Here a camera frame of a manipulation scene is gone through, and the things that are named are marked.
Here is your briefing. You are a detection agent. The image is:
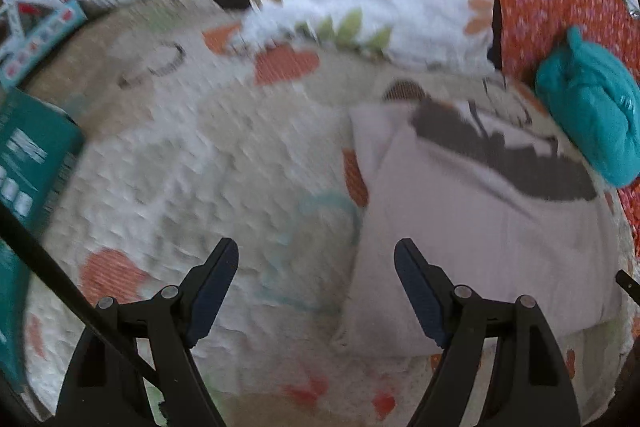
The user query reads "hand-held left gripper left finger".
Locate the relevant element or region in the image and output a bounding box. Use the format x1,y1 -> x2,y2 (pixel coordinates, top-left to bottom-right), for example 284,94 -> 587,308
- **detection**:
56,237 -> 240,427

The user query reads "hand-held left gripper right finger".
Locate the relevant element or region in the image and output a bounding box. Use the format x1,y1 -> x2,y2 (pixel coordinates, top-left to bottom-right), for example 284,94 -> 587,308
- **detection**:
393,237 -> 584,427

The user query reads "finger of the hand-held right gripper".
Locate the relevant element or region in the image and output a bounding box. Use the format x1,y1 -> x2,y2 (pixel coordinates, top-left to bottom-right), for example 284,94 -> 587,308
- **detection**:
614,269 -> 640,305

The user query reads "pale pink shirt dark print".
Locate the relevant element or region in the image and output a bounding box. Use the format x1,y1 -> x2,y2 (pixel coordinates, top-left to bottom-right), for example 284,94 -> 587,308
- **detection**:
331,99 -> 622,358

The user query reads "printed quilted blanket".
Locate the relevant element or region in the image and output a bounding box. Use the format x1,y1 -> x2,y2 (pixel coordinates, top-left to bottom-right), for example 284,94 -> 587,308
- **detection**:
20,0 -> 636,427

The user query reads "teal cloth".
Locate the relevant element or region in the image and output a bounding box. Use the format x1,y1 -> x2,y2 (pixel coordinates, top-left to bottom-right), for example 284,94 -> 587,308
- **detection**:
534,25 -> 640,188

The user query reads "teal cardboard box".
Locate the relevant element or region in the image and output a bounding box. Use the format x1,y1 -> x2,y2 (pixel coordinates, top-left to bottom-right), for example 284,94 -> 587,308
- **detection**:
0,86 -> 85,395

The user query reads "red floral pillow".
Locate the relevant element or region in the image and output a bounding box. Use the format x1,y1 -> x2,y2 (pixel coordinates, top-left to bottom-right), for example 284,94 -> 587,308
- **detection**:
492,0 -> 640,258

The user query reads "colourful printed flat box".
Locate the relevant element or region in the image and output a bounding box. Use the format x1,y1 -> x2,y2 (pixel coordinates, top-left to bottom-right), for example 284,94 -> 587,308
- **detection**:
0,0 -> 87,88

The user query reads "black strap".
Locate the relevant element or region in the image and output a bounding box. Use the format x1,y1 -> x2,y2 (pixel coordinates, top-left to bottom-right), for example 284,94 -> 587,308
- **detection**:
0,206 -> 162,389

